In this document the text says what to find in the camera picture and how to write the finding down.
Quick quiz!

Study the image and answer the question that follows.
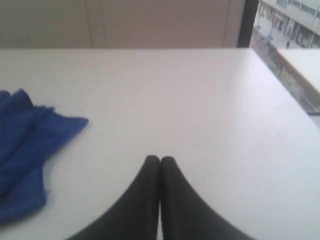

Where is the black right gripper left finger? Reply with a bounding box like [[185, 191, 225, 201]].
[[70, 155, 160, 240]]

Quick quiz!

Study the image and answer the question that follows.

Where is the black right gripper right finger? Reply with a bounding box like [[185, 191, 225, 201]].
[[159, 156, 252, 240]]

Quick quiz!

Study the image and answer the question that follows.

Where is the black window frame post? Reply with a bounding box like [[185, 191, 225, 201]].
[[237, 0, 259, 48]]

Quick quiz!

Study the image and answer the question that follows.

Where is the blue towel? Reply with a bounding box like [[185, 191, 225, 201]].
[[0, 89, 89, 224]]

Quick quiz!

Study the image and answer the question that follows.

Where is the white neighbouring table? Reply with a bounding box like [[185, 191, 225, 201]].
[[277, 48, 320, 94]]

